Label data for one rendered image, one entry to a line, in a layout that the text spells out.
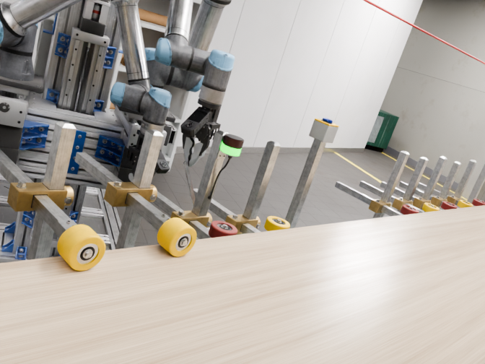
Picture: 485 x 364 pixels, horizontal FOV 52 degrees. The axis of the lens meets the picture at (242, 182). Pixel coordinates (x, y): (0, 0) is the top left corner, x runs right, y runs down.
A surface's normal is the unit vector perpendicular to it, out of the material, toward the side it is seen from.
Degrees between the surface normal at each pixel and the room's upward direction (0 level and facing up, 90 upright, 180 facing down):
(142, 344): 0
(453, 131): 90
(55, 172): 90
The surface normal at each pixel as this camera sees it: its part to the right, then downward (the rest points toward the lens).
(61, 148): 0.67, 0.41
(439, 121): -0.89, -0.16
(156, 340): 0.30, -0.91
